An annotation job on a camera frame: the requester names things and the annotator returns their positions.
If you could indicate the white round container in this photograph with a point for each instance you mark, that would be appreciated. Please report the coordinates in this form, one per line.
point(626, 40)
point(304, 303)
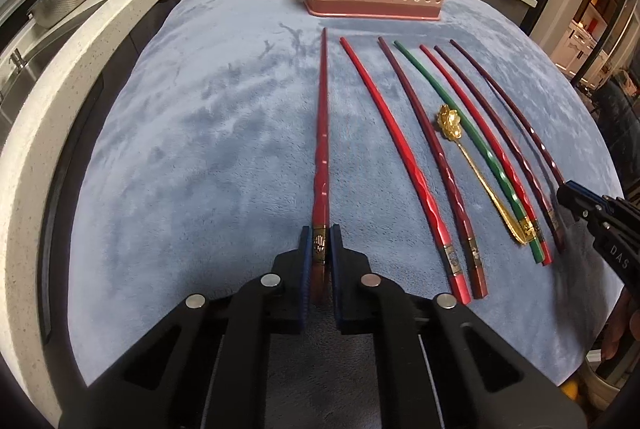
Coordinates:
point(607, 384)

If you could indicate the dark red chopstick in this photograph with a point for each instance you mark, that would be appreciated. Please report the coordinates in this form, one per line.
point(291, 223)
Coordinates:
point(320, 159)

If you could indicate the gold flower spoon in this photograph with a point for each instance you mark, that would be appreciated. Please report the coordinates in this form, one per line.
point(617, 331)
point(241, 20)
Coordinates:
point(450, 121)

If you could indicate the sink soap dispenser knob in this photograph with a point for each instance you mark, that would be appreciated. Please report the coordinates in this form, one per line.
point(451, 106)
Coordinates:
point(17, 59)

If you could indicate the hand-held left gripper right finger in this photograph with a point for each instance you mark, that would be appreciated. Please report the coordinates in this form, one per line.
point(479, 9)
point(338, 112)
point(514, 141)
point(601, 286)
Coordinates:
point(338, 281)

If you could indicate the green chopstick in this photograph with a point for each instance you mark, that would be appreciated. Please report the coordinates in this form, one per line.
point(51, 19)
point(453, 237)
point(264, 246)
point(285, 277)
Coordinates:
point(537, 253)

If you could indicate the person's right hand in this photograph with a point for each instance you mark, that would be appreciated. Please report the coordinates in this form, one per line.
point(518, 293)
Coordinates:
point(622, 324)

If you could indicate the bright red chopstick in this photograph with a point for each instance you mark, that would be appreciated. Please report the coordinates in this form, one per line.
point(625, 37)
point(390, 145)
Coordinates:
point(434, 215)

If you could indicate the white sideboard cabinet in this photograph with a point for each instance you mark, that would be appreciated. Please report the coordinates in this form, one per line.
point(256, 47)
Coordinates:
point(580, 49)

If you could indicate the maroon chopstick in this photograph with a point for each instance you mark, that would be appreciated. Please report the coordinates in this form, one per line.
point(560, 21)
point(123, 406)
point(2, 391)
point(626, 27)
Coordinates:
point(556, 234)
point(479, 279)
point(555, 170)

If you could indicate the steel kitchen sink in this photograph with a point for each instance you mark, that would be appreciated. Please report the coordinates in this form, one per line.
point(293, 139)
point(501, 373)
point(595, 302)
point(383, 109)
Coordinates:
point(45, 46)

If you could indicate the glass sliding door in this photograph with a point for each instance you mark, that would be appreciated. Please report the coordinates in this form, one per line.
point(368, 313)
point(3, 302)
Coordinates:
point(615, 9)

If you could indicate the blue-grey plush blanket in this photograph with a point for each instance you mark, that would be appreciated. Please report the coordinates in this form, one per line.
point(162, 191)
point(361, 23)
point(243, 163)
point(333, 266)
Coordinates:
point(200, 159)

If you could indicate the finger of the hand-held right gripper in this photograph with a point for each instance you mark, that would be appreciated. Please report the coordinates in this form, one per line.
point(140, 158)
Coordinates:
point(620, 214)
point(575, 199)

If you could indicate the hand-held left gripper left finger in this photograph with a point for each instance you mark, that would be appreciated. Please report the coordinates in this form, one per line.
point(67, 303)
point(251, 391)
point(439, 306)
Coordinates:
point(302, 281)

